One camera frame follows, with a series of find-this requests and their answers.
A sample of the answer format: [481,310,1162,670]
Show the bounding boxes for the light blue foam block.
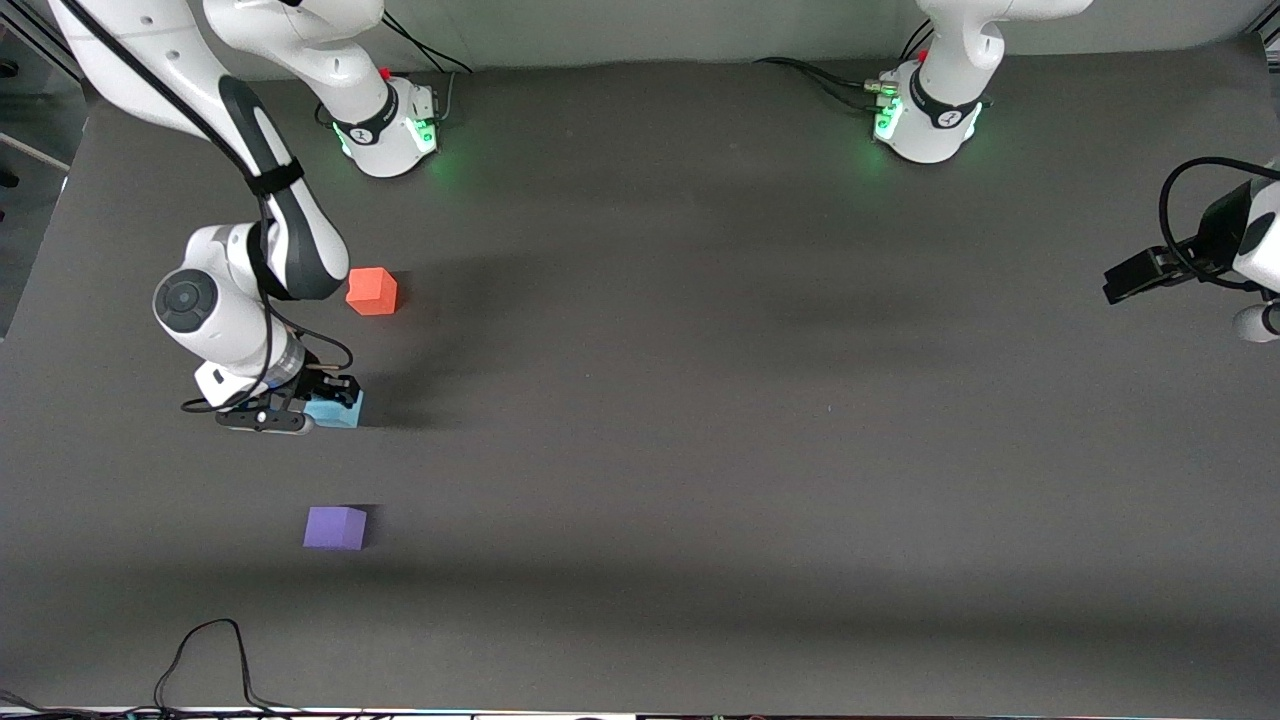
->
[303,388,365,430]

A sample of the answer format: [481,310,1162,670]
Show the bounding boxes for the orange foam block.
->
[345,267,399,317]

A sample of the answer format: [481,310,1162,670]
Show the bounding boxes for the purple foam block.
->
[303,506,369,552]

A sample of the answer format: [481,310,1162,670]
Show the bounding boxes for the dark grey table mat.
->
[0,35,1280,717]

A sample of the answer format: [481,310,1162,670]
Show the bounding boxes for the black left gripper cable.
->
[1158,156,1280,293]

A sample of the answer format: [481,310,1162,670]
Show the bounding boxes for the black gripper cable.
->
[58,0,355,415]
[1158,156,1280,293]

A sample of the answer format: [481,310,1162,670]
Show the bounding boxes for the aluminium frame rail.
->
[1244,25,1280,79]

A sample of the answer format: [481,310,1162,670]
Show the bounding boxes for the black looped table cable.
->
[153,618,306,717]

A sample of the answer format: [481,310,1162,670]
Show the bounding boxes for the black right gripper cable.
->
[58,0,355,415]

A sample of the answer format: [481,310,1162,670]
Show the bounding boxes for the black right arm base cables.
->
[375,15,471,129]

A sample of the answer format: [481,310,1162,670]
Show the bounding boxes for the black arm base cables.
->
[754,20,937,113]
[375,15,471,129]

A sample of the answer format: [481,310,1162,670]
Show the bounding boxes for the black left arm base cables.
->
[754,20,937,113]

